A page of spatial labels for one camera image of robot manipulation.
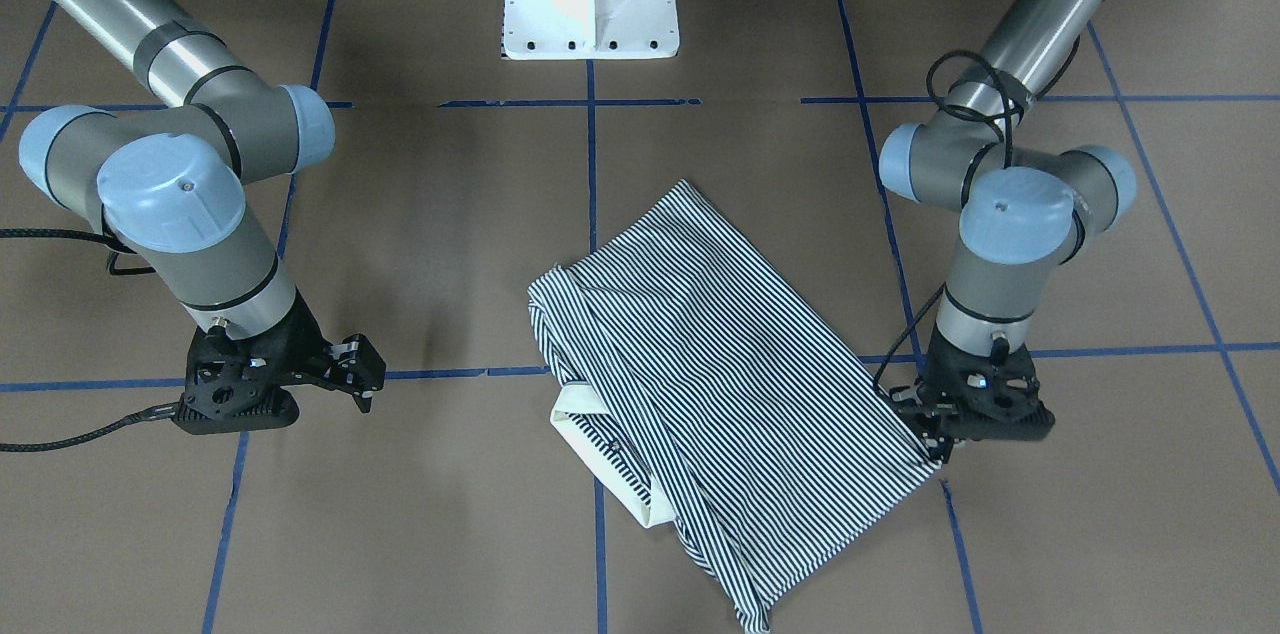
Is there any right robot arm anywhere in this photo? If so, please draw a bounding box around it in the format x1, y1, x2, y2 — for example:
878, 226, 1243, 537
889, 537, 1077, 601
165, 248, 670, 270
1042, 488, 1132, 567
8, 0, 387, 453

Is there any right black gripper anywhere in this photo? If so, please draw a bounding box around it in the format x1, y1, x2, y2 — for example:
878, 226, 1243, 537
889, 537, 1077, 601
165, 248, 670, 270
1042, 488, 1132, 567
172, 296, 387, 435

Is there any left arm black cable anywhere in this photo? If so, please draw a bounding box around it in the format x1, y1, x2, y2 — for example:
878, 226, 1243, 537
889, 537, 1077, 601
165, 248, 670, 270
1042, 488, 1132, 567
872, 50, 1027, 394

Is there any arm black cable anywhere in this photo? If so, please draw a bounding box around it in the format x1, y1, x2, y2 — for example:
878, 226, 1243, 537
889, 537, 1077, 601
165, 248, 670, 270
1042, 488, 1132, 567
872, 50, 1027, 394
0, 225, 191, 455

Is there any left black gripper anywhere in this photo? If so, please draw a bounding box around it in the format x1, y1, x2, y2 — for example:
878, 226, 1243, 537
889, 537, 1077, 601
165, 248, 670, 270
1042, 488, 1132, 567
890, 330, 1056, 465

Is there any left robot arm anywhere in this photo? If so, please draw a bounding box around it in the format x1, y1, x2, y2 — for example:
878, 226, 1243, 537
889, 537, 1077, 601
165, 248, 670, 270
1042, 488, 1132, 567
878, 0, 1137, 464

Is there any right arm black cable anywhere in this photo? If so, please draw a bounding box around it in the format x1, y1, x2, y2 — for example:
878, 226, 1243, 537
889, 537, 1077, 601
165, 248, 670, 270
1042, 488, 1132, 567
0, 225, 191, 455

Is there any striped polo shirt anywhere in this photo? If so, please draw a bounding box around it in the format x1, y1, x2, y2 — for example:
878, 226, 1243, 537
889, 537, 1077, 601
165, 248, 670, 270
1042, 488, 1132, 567
527, 181, 940, 633

